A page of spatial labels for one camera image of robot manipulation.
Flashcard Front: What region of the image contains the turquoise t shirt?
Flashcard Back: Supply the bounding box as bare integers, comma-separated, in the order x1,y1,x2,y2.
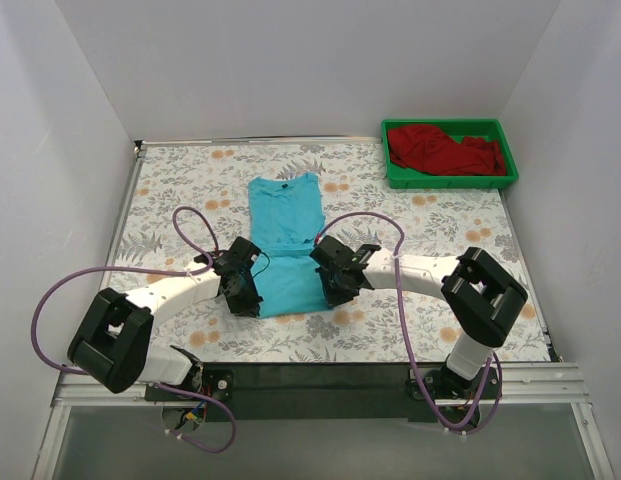
248,173,328,318

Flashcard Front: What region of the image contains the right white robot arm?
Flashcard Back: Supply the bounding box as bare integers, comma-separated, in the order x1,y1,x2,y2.
310,235,528,398

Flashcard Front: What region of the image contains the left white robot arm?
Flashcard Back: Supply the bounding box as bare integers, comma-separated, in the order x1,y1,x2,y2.
68,237,262,400

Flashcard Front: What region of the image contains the floral tablecloth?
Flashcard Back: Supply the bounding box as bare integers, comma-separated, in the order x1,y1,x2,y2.
109,142,526,363

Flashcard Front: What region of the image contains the green plastic bin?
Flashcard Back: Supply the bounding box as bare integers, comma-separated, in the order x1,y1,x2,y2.
381,118,518,189

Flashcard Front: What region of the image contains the red t shirt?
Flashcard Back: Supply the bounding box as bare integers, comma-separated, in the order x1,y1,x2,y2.
387,124,507,176

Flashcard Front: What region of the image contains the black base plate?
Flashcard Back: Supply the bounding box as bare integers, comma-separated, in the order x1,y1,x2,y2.
144,362,503,424

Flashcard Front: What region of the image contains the aluminium front rail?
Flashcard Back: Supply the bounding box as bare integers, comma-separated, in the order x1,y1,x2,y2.
53,362,589,406

